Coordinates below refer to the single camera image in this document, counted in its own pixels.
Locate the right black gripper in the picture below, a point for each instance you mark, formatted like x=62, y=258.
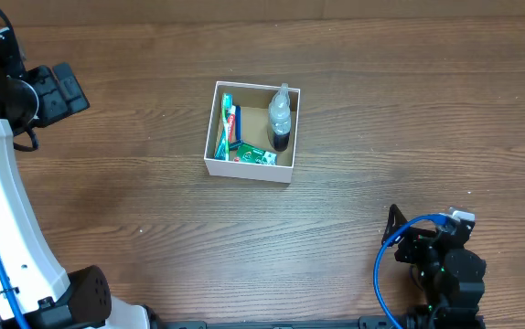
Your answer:
x=412, y=241

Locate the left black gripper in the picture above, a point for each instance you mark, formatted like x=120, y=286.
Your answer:
x=54, y=106

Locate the clear bottle dark liquid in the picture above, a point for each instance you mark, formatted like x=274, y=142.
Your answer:
x=280, y=122

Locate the green soap packet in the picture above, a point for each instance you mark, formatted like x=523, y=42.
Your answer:
x=247, y=153

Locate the green white toothbrush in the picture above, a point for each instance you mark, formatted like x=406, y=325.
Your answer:
x=226, y=106

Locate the teal toothpaste tube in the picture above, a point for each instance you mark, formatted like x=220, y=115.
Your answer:
x=219, y=152

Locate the blue disposable razor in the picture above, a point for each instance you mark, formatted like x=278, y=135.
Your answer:
x=238, y=132

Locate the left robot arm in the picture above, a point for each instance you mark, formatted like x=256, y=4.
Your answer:
x=35, y=290

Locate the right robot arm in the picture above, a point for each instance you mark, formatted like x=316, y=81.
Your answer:
x=450, y=276

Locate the white cardboard box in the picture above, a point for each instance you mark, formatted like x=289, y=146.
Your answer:
x=254, y=101

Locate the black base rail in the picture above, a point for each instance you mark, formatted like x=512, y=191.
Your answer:
x=364, y=322

